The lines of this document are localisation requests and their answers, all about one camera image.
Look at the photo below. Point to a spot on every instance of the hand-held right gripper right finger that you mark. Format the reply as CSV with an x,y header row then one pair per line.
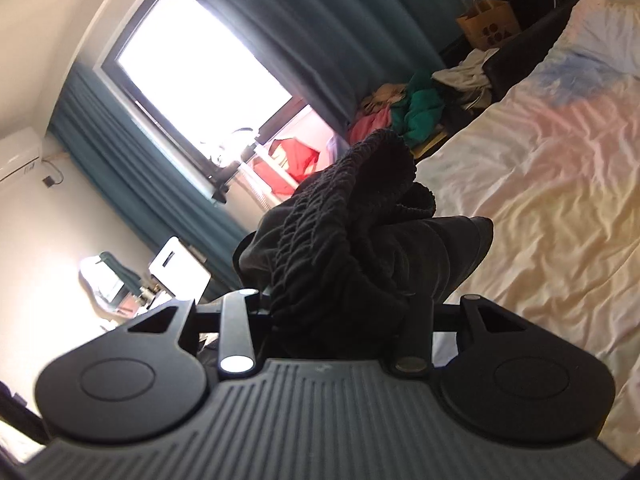
x,y
415,330

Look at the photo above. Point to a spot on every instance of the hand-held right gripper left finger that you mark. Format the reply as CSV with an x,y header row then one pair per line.
x,y
237,325

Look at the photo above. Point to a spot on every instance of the black hoodie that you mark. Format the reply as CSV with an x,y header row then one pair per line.
x,y
340,240

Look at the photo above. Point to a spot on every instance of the white backed black chair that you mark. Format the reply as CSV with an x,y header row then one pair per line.
x,y
177,265

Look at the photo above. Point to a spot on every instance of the wavy framed mirror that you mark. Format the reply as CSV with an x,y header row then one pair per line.
x,y
107,280

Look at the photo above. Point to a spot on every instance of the standing garment steamer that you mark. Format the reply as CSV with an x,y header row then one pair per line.
x,y
240,155

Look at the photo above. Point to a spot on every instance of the red hanging garment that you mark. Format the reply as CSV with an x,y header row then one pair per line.
x,y
295,160

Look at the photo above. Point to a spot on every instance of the teal curtain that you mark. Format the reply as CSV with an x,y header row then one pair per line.
x,y
140,175
340,25

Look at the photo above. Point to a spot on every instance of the bed with pastel sheet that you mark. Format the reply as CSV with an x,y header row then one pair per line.
x,y
550,185

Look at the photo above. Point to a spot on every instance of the light blue garment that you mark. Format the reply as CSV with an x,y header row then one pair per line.
x,y
339,142

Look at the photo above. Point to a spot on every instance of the pink garment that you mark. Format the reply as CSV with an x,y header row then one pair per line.
x,y
370,127

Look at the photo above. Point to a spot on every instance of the green garment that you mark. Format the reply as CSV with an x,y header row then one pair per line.
x,y
420,110

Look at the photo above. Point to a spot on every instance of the tan garment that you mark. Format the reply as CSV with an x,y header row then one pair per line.
x,y
382,97

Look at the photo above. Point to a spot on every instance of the dark framed window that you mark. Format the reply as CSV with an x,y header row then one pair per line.
x,y
200,75

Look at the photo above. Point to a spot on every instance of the white garment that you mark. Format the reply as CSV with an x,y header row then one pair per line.
x,y
465,75

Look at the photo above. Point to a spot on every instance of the white air conditioner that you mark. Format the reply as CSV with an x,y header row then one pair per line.
x,y
17,155

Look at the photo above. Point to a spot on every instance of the brown paper bag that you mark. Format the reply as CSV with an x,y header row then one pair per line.
x,y
487,22

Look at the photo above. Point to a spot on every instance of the black sofa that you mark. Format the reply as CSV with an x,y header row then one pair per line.
x,y
540,15

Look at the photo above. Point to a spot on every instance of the black wall plug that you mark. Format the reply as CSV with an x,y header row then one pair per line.
x,y
49,181

